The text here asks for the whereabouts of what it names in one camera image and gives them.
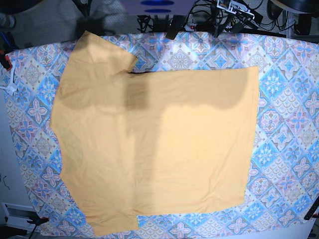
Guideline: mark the orange T-shirt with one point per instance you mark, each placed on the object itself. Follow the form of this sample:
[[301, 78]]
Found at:
[[154, 143]]

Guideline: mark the black table clamp top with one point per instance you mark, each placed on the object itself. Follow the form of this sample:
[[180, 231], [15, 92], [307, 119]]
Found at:
[[174, 27]]

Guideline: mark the white power strip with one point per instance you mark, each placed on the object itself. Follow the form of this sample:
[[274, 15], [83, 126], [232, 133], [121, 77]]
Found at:
[[202, 27]]

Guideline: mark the white blue logo panel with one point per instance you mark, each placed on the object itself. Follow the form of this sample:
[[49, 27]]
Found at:
[[143, 7]]

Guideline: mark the patterned blue tablecloth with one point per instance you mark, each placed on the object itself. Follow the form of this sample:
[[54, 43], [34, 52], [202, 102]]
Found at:
[[283, 179]]

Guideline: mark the orange-tipped clamp bottom left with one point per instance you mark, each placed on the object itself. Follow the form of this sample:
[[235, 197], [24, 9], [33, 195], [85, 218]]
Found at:
[[37, 221]]

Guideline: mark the white vent box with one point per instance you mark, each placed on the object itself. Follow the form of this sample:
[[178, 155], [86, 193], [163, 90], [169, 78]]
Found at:
[[18, 215]]

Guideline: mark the black clamp bottom right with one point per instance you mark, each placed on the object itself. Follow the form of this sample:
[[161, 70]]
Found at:
[[311, 213]]

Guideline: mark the white bracket left edge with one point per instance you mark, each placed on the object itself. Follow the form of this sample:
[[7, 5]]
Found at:
[[12, 86]]

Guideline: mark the red-handled clamp left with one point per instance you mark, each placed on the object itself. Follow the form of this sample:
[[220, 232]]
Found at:
[[5, 61]]

